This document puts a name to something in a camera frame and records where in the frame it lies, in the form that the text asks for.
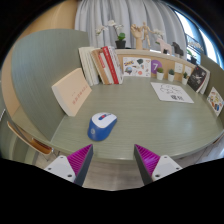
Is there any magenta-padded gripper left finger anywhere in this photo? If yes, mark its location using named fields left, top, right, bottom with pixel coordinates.
left=44, top=143, right=94, bottom=187

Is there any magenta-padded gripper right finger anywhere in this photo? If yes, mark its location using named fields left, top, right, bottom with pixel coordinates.
left=133, top=143, right=184, bottom=186

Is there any blue and white computer mouse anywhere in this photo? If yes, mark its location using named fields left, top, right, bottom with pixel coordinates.
left=87, top=111, right=118, bottom=142

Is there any white mouse pad with drawing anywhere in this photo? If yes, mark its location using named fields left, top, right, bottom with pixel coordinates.
left=150, top=81, right=195, bottom=104

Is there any wooden chair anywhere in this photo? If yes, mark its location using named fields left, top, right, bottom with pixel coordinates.
left=6, top=119, right=56, bottom=164

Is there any colourful sticker card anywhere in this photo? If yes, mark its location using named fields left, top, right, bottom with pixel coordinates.
left=206, top=86, right=224, bottom=117

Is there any small succulent in white pot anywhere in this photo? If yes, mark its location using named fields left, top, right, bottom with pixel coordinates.
left=181, top=71, right=190, bottom=86
left=167, top=68, right=176, bottom=83
left=156, top=67, right=165, bottom=81

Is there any black book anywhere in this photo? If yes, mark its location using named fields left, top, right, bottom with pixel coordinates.
left=186, top=64, right=211, bottom=94

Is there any purple round number sticker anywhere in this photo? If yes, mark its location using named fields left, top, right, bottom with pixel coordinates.
left=150, top=59, right=164, bottom=75

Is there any green desk partition panel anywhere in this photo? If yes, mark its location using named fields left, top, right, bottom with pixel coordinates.
left=10, top=28, right=91, bottom=142

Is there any thin white book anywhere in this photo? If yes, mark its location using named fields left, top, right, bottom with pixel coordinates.
left=87, top=49, right=101, bottom=86

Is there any white card with stickers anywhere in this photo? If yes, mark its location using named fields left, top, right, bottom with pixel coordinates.
left=122, top=56, right=152, bottom=78

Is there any thick white book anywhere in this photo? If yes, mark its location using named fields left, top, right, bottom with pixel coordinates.
left=78, top=46, right=95, bottom=87

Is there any brown book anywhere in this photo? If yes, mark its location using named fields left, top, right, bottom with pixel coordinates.
left=90, top=49, right=111, bottom=85

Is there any white book with red band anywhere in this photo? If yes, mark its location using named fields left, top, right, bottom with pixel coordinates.
left=98, top=51, right=116, bottom=85

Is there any green plant in black pot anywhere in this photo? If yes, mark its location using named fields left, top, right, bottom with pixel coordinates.
left=186, top=49, right=198, bottom=66

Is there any white book with photo cover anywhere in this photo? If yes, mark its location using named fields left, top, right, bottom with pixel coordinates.
left=108, top=45, right=125, bottom=84

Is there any beige wooden desk shelf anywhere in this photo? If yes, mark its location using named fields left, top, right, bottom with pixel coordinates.
left=114, top=48, right=201, bottom=81

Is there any black horse figure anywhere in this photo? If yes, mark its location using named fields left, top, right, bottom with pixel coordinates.
left=171, top=41, right=185, bottom=58

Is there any wooden hand model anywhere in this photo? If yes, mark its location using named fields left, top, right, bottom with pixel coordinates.
left=130, top=23, right=144, bottom=51

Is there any wooden mannequin figure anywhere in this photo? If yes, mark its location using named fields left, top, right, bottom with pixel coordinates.
left=140, top=21, right=156, bottom=51

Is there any grey curtain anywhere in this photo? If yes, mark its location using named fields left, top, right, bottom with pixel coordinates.
left=74, top=0, right=188, bottom=51

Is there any white wall socket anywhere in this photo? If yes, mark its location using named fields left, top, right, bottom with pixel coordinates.
left=174, top=62, right=184, bottom=74
left=184, top=65, right=193, bottom=77

